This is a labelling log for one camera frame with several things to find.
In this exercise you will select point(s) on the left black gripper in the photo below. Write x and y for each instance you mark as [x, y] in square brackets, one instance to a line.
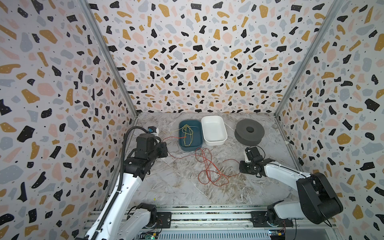
[162, 146]

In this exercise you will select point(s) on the left frame post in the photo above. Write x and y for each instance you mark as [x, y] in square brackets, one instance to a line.
[90, 19]

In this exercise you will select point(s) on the white plastic bin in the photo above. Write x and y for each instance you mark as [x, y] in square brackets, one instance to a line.
[214, 130]

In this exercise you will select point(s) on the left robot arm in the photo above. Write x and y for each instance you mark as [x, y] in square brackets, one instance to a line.
[116, 222]

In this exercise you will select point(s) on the teal plastic bin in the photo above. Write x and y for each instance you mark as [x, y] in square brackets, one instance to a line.
[191, 135]

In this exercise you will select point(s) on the grey cable spool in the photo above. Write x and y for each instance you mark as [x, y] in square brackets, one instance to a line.
[249, 132]

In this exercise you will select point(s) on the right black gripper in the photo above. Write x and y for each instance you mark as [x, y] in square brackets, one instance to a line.
[245, 167]

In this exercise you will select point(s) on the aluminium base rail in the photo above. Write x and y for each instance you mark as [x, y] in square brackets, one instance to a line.
[228, 223]

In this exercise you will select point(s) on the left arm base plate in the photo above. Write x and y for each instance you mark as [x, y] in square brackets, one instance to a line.
[161, 220]

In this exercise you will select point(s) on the frame post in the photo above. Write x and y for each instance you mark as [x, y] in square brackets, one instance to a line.
[90, 19]
[331, 14]

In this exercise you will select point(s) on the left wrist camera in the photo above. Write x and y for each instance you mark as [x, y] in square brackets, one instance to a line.
[154, 130]

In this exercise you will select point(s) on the right frame post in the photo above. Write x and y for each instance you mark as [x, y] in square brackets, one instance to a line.
[331, 14]

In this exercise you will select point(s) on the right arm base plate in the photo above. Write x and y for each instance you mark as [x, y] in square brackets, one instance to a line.
[264, 219]

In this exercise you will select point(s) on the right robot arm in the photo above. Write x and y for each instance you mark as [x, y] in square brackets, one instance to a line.
[318, 202]

